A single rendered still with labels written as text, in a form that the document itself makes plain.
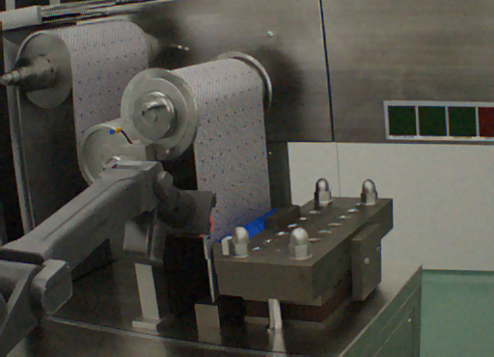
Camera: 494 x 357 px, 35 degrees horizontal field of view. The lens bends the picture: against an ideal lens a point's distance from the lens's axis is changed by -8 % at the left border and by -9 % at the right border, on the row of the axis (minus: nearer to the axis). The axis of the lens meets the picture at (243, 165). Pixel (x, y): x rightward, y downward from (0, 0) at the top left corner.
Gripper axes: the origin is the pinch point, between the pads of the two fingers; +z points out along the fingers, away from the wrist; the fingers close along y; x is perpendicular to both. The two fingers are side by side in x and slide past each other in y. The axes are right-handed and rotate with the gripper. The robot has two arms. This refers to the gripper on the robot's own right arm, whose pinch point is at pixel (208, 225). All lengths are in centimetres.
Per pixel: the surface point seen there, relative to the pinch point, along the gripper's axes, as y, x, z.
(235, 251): 6.9, -4.3, -2.4
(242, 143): 0.3, 15.8, 6.2
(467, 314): -5, 16, 245
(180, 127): -1.7, 12.8, -10.2
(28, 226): -41.3, -2.8, 1.2
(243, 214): 0.3, 4.5, 10.5
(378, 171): -62, 86, 255
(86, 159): -22.7, 8.6, -6.5
